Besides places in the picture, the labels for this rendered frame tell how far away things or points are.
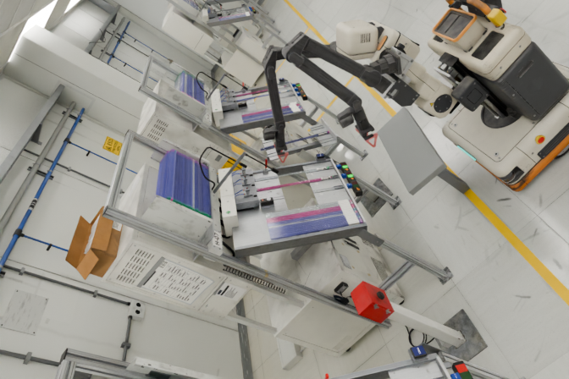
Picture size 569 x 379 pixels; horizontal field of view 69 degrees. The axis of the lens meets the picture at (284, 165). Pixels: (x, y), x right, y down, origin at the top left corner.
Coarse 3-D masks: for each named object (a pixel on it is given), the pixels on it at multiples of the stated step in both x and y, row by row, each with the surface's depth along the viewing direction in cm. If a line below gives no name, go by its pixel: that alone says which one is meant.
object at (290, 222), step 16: (304, 208) 236; (320, 208) 235; (336, 208) 234; (352, 208) 233; (272, 224) 226; (288, 224) 225; (304, 224) 224; (320, 224) 223; (336, 224) 222; (352, 224) 222
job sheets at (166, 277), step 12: (156, 264) 206; (168, 264) 208; (156, 276) 211; (168, 276) 212; (180, 276) 214; (192, 276) 215; (204, 276) 216; (156, 288) 216; (168, 288) 217; (180, 288) 218; (192, 288) 220; (204, 288) 222; (228, 288) 225; (240, 288) 227; (180, 300) 224; (192, 300) 226
